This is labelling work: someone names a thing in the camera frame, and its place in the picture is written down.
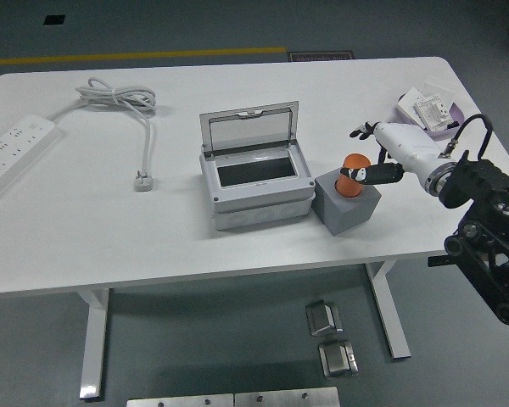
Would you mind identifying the white table leg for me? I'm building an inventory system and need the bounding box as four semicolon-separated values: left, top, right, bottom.
76;287;111;402
363;259;411;361

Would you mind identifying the transparent hinged box lid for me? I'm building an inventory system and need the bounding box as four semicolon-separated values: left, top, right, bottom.
199;100;300;156

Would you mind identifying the purple plastic tray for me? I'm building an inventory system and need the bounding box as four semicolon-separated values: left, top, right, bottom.
396;95;467;142

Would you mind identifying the clear plastic bag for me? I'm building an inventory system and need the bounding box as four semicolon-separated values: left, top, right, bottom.
419;75;458;103

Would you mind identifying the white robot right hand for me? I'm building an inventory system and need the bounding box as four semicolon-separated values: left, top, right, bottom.
338;121;445;187

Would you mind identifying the grey cube holder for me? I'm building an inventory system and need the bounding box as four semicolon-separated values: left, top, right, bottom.
313;167;383;237

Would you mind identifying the plain white socket panel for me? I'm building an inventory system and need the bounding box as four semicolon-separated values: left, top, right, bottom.
397;86;425;126

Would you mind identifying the white power cord with plug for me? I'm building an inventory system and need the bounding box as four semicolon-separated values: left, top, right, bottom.
46;76;158;193

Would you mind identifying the metal floor socket box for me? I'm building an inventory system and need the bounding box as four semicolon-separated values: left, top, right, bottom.
316;338;360;379
305;298;344;338

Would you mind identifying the steel floor plate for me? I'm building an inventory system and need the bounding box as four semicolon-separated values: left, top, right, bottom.
126;393;234;407
234;386;340;407

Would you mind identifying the yellow floor tape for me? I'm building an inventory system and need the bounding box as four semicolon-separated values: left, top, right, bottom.
0;46;288;67

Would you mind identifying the dark floor sign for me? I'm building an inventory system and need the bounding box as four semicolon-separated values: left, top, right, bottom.
287;49;356;64

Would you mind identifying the grey plastic enclosure box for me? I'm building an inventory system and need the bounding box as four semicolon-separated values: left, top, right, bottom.
199;142;316;232

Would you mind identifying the white power strip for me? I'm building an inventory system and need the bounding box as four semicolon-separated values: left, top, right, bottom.
0;113;56;202

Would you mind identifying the orange cylindrical battery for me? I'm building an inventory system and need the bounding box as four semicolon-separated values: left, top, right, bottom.
335;153;372;198

